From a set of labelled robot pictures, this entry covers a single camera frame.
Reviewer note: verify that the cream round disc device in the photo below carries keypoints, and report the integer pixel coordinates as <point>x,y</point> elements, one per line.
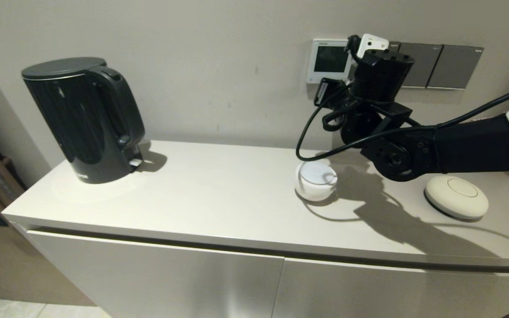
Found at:
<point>455,198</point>

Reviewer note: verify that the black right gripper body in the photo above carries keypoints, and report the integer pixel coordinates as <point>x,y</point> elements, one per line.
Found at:
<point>382,75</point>

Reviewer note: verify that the white round device bluish top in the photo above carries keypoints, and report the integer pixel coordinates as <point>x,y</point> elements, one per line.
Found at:
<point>316,187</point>

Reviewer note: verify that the black electric kettle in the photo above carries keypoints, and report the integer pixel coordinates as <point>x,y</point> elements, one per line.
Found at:
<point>84,123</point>

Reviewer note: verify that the white wall thermostat panel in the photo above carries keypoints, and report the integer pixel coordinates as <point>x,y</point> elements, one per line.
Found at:
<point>327,59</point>

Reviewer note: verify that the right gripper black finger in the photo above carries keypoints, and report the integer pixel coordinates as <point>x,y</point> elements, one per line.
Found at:
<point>336,90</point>
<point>320,92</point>

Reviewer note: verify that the grey single rocker switch panel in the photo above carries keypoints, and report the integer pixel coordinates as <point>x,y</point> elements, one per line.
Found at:
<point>455,68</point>
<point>424,66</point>

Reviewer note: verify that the grey cabinet door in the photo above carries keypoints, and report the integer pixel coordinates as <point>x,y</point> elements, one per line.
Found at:
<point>148,278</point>
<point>391,291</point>

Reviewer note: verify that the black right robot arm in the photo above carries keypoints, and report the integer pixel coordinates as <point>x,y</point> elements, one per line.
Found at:
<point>471,145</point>

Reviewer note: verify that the grey sideboard cabinet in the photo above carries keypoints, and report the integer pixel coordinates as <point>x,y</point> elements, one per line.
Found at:
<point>237,198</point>

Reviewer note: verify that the grey triple rocker switch panel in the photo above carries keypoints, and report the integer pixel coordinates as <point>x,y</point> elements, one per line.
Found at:
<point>394,44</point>

